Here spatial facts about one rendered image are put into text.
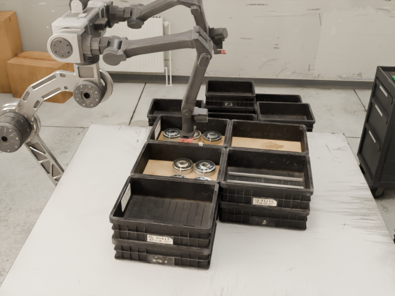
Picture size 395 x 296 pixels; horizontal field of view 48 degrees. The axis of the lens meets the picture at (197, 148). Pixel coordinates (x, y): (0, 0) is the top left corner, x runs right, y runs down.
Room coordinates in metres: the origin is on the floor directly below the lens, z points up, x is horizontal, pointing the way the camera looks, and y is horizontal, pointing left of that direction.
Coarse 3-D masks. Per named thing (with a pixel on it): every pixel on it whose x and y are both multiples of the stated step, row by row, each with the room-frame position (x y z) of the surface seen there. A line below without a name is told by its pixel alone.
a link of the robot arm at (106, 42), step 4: (104, 36) 1.80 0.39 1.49; (108, 36) 1.80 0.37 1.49; (104, 40) 1.78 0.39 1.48; (108, 40) 1.79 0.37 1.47; (112, 40) 1.79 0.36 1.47; (116, 40) 1.79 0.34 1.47; (100, 44) 1.76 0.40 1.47; (104, 44) 1.76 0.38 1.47; (108, 44) 1.77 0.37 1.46; (112, 44) 1.77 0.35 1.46; (116, 44) 1.77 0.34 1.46; (120, 44) 1.79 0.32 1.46; (100, 48) 1.76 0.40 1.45; (104, 48) 1.76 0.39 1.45; (116, 48) 1.76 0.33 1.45; (120, 48) 1.77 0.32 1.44
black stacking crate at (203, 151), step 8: (152, 144) 1.88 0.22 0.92; (160, 144) 1.88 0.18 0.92; (144, 152) 1.81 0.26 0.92; (152, 152) 1.88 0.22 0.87; (160, 152) 1.88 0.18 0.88; (168, 152) 1.87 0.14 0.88; (176, 152) 1.86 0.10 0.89; (184, 152) 1.86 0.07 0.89; (192, 152) 1.85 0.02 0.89; (200, 152) 1.85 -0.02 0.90; (208, 152) 1.84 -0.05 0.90; (216, 152) 1.84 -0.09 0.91; (144, 160) 1.80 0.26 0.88; (168, 160) 1.87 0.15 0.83; (192, 160) 1.85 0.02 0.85; (216, 160) 1.84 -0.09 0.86; (136, 168) 1.67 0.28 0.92; (144, 168) 1.79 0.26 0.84
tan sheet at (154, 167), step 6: (150, 162) 1.86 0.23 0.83; (156, 162) 1.86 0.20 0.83; (162, 162) 1.86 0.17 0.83; (168, 162) 1.86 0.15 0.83; (150, 168) 1.80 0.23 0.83; (156, 168) 1.80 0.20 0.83; (162, 168) 1.80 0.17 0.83; (168, 168) 1.81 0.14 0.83; (216, 168) 1.81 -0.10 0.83; (156, 174) 1.75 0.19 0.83; (162, 174) 1.75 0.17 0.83; (168, 174) 1.75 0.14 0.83; (186, 174) 1.75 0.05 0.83; (192, 174) 1.75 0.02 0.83; (216, 174) 1.75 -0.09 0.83
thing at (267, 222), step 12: (228, 204) 1.54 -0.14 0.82; (240, 204) 1.54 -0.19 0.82; (228, 216) 1.55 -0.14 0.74; (240, 216) 1.55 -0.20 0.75; (252, 216) 1.53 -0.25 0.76; (264, 216) 1.53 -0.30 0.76; (276, 216) 1.52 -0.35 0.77; (288, 216) 1.52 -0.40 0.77; (300, 216) 1.51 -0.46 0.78; (288, 228) 1.51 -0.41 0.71; (300, 228) 1.50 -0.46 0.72
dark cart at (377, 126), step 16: (384, 80) 2.86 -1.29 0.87; (384, 96) 2.84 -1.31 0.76; (368, 112) 3.04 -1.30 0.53; (384, 112) 2.77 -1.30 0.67; (368, 128) 2.96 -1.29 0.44; (384, 128) 2.71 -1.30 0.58; (368, 144) 2.93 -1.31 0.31; (384, 144) 2.62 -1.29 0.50; (368, 160) 2.85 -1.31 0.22; (384, 160) 2.62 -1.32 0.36; (368, 176) 2.73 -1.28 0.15; (384, 176) 2.62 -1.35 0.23
